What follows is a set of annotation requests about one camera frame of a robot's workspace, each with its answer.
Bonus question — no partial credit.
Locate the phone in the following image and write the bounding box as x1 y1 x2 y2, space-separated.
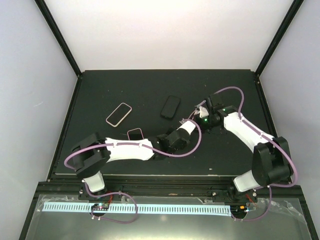
160 95 181 119
127 128 144 141
105 102 132 128

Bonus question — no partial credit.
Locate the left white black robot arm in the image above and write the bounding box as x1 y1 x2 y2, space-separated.
64 119 202 200

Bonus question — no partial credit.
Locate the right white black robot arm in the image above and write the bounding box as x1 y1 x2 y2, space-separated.
193 94 295 202

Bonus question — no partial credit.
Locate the phone in pink case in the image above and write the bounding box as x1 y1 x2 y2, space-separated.
127 128 144 141

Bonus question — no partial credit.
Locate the phone in cream case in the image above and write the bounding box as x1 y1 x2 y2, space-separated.
105 102 132 128

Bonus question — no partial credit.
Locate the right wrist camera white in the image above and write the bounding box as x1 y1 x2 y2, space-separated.
197 106 209 119

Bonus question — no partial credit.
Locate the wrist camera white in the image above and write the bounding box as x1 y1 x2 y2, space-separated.
197 106 209 119
179 118 189 125

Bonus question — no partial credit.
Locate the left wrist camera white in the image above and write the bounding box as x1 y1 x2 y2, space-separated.
179 118 189 125

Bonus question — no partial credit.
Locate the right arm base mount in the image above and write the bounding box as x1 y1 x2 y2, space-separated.
210 186 258 204

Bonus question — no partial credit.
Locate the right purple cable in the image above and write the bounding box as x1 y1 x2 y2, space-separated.
212 86 299 188

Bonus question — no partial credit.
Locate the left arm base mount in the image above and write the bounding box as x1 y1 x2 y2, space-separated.
76 184 125 202

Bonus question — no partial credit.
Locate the white slotted cable duct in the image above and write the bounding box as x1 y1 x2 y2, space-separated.
42 202 232 217

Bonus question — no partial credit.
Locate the right black corner post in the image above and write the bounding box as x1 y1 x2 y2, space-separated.
255 0 304 77

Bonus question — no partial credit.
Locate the black corner post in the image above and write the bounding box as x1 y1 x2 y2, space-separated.
255 0 304 77
34 0 82 77

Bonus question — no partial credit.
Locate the black aluminium rail frame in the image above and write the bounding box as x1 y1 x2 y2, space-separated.
37 174 305 198

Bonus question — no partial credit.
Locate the left black corner post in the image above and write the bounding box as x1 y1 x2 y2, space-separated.
34 0 82 77

